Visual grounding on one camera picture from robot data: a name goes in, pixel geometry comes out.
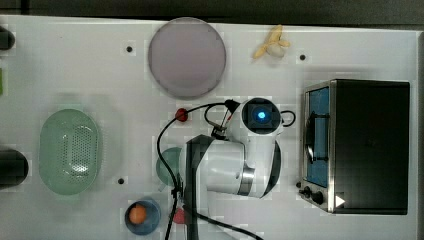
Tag silver toaster oven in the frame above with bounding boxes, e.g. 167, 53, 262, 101
297, 79, 410, 215

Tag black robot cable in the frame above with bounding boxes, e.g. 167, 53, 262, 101
156, 99, 297, 240

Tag strawberry toy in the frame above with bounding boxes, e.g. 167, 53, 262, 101
173, 208, 185, 224

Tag grey round plate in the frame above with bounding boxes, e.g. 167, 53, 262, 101
148, 17, 226, 99

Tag light green cup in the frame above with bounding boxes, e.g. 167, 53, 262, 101
156, 147, 181, 191

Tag blue bowl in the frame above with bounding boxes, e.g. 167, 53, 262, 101
124, 198, 161, 236

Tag dark object top left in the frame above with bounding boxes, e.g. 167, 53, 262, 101
0, 27, 16, 51

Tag orange ball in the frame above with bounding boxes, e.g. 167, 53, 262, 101
129, 204, 147, 224

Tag green perforated colander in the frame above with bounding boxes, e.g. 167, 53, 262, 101
39, 109, 99, 195

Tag black pot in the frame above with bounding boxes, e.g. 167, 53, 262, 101
0, 149, 29, 190

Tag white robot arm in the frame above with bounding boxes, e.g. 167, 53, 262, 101
179, 98, 283, 240

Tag peeled banana toy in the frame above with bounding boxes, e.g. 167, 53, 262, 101
253, 25, 291, 59

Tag small red tomato toy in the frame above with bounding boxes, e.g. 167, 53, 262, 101
175, 108, 188, 122

